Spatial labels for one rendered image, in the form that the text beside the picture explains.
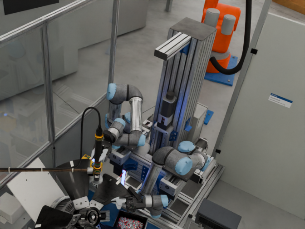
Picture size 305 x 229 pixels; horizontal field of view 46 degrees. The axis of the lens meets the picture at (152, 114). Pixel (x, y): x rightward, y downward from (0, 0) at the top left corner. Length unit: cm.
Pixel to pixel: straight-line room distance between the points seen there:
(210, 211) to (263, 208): 188
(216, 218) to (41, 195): 110
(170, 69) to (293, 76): 120
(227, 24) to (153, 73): 135
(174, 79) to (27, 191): 123
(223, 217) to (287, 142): 153
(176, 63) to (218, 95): 305
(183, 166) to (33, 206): 94
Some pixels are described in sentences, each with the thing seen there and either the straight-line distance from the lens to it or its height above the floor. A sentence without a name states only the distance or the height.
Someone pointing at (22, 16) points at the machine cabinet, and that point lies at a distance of 457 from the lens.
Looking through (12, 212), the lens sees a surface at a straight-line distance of 261.
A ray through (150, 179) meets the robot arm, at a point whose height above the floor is 127.
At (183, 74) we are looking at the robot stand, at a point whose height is 173.
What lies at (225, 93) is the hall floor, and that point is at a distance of 560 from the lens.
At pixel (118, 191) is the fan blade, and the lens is 241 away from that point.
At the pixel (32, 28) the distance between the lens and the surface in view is 230.
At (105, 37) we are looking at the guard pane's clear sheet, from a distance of 305.
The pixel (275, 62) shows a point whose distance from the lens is 327.
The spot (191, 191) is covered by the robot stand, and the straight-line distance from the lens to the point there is 376.
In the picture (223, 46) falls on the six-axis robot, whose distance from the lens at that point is 572.
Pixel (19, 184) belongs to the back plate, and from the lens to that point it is 228.
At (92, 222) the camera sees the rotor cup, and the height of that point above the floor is 121.
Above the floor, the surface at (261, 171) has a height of 38.
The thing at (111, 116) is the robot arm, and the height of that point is 132.
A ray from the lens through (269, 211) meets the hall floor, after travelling 419.
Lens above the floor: 308
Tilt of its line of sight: 39 degrees down
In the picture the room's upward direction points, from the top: 10 degrees clockwise
